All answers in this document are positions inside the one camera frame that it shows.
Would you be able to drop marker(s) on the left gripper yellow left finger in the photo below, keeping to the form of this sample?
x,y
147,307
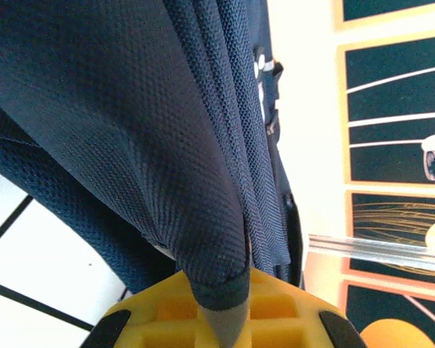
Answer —
x,y
156,319

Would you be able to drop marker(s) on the aluminium frame post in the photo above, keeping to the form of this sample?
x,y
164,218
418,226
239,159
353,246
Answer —
x,y
384,252

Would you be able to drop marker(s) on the navy blue backpack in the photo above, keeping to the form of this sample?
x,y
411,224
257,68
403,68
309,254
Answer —
x,y
112,127

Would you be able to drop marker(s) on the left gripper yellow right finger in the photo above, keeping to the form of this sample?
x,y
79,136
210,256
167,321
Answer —
x,y
286,319

